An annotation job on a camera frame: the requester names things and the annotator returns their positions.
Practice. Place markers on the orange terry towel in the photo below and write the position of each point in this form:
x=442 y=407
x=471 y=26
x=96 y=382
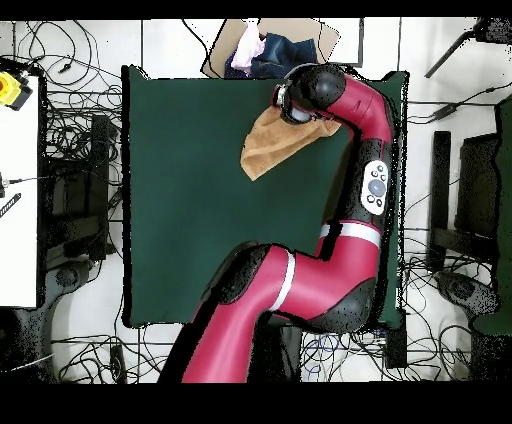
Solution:
x=272 y=144

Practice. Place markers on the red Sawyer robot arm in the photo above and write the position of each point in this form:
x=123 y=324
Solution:
x=328 y=280

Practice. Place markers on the black flat tool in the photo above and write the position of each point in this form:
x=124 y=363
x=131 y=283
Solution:
x=10 y=204

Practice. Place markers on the blue denim jeans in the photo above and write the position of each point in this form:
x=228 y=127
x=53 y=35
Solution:
x=280 y=52

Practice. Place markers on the pink garment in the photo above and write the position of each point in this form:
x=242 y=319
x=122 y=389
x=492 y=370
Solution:
x=248 y=48

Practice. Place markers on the brown cardboard box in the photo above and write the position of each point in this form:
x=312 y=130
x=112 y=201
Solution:
x=320 y=40

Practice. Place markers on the dark green table cloth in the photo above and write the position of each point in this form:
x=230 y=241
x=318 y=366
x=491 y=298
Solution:
x=180 y=200

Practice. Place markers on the black tripod leg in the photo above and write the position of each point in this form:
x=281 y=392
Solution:
x=496 y=30

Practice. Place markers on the green cloth covered table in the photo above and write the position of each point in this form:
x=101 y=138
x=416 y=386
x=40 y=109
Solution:
x=504 y=200

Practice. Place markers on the black stand base with caster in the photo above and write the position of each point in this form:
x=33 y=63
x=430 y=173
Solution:
x=462 y=288
x=66 y=276

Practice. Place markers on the yellow emergency stop button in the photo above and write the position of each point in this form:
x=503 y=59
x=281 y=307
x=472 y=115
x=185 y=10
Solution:
x=10 y=90

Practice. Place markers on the white desk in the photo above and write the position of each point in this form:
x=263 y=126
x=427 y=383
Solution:
x=18 y=240

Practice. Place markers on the black frame stand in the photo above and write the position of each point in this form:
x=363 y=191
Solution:
x=98 y=160

